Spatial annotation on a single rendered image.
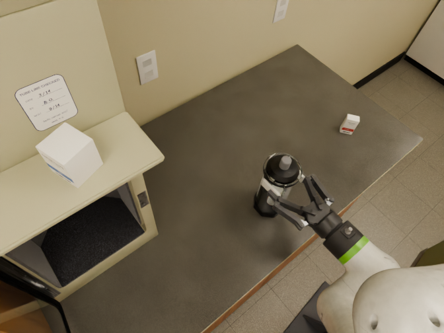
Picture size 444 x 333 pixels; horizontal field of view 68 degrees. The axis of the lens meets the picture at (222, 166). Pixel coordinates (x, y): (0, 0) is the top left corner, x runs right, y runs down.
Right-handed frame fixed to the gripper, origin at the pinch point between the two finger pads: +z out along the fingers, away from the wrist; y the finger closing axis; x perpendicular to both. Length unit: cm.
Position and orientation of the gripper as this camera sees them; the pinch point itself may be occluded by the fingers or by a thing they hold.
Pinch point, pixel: (280, 177)
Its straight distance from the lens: 96.4
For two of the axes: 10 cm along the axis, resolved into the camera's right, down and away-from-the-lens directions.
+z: -6.3, -6.8, 3.8
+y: -7.7, 5.1, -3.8
